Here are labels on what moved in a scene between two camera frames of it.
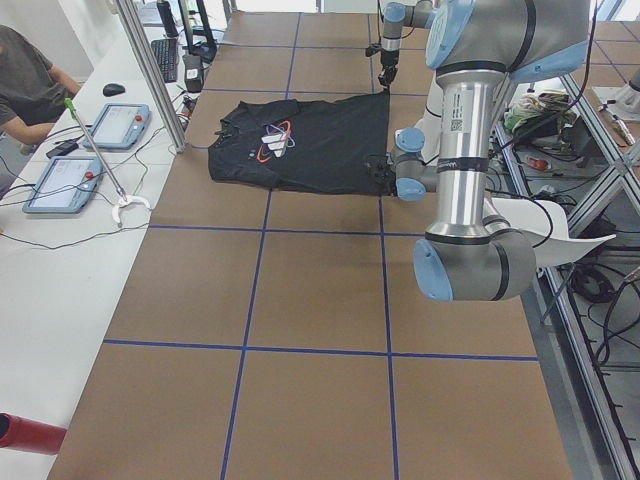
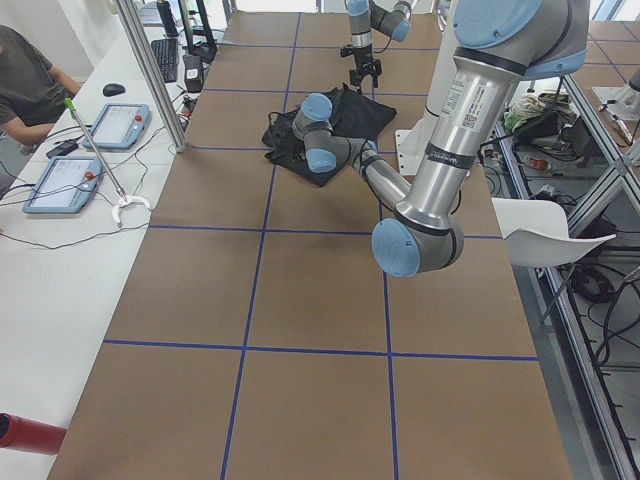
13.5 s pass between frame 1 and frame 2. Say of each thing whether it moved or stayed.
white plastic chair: stayed
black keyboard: stayed
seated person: stayed
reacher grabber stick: stayed
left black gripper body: moved
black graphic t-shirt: moved
